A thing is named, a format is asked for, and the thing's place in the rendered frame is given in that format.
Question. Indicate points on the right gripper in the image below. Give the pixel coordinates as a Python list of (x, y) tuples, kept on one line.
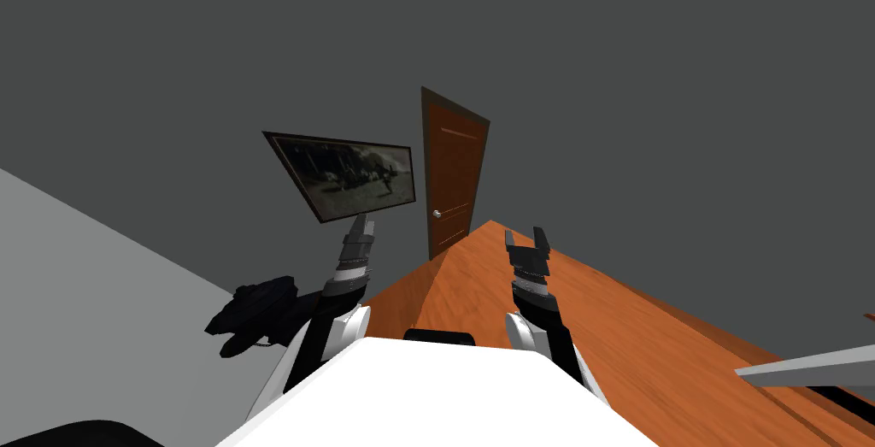
[(530, 264)]

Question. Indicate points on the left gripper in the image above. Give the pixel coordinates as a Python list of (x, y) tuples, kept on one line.
[(357, 247)]

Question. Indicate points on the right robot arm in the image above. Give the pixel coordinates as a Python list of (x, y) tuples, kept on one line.
[(547, 327)]

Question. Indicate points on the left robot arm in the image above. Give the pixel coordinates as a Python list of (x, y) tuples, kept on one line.
[(328, 327)]

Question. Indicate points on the brown wooden door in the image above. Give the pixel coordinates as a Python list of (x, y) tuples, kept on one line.
[(452, 173)]

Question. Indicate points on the black angular object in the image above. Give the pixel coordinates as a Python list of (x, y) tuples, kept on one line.
[(263, 310)]

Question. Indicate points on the orange wooden table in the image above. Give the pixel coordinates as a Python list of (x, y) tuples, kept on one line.
[(649, 351)]

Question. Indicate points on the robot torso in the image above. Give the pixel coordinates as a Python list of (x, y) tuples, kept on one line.
[(437, 399)]

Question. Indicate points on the grey flat slab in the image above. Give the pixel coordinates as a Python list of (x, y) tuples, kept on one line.
[(813, 366)]

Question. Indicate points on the dark framed wall picture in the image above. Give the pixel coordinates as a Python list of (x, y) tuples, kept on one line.
[(355, 175)]

